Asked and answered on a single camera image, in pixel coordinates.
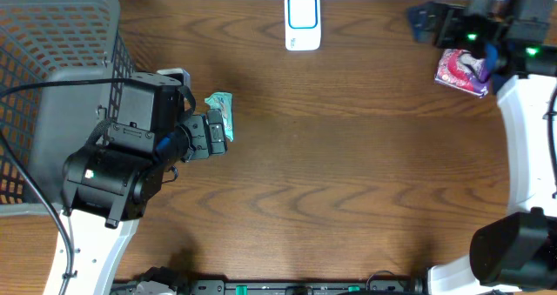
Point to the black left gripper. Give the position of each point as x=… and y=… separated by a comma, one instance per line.
x=217, y=132

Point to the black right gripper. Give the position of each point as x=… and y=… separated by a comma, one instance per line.
x=446, y=27

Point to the teal snack packet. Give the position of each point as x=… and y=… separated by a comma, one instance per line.
x=222, y=101

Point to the red white snack bag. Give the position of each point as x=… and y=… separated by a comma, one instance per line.
x=458, y=69

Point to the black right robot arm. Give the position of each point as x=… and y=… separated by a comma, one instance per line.
x=518, y=252

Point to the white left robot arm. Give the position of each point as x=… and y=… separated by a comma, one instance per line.
x=108, y=182

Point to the white barcode scanner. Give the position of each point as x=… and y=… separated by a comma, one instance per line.
x=302, y=25

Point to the grey plastic mesh basket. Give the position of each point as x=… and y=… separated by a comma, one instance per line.
x=76, y=41

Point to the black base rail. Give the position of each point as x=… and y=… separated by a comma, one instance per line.
x=219, y=287

